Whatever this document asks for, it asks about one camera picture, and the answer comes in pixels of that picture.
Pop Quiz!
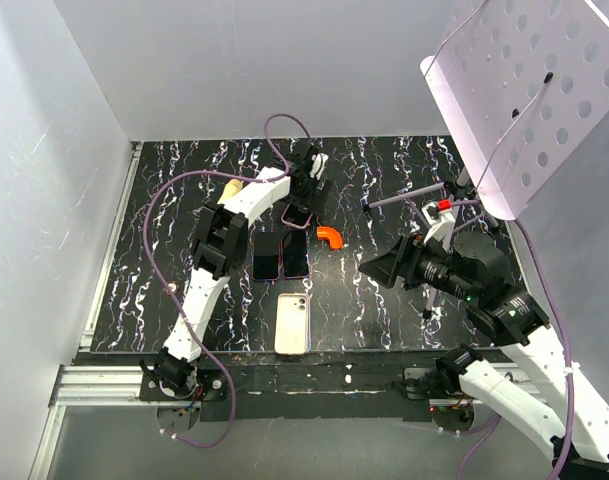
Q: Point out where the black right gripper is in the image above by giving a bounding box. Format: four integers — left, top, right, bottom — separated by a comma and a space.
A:
357, 231, 475, 302

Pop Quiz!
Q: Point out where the purple phone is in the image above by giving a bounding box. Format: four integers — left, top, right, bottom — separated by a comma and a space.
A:
252, 231, 280, 282

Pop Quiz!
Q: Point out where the cream phone case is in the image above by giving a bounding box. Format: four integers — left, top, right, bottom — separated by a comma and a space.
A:
274, 293, 308, 355

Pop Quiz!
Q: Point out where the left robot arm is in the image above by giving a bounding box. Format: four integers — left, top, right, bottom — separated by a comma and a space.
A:
142, 146, 329, 400

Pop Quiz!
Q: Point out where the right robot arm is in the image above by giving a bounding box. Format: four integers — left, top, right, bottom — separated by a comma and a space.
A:
359, 232, 609, 479

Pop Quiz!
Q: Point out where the orange curved pipe piece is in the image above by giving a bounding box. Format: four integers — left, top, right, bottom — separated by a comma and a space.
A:
316, 226, 344, 250

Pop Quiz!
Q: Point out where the cream toy microphone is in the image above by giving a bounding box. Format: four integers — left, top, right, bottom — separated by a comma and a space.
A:
217, 179, 244, 204

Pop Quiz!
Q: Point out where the white music stand tripod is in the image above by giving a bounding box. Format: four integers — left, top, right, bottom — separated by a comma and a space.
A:
362, 167, 503, 319

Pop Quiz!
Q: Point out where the white perforated stand tray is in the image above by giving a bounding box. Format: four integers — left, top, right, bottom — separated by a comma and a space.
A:
420, 1, 609, 220

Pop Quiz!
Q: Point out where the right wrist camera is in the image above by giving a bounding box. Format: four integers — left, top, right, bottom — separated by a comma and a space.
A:
421, 199, 455, 249

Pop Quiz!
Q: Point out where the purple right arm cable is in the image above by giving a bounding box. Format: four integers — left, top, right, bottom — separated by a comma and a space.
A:
448, 198, 578, 480

